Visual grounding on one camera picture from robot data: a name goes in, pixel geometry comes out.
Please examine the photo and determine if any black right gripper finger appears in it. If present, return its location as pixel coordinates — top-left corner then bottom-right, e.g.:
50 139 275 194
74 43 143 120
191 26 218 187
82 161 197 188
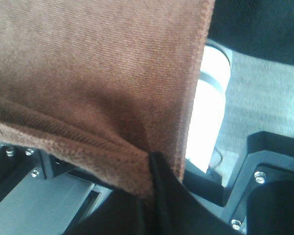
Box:
147 151 241 235

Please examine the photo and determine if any brown towel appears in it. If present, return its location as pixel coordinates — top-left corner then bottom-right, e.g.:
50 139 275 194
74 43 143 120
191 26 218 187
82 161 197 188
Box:
0 0 214 198

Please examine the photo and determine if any black table cloth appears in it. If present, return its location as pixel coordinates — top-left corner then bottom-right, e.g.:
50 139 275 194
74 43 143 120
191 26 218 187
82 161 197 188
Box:
208 0 294 66

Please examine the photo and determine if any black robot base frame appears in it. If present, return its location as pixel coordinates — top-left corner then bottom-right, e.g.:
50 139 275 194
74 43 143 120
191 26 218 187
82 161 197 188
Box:
0 131 294 235

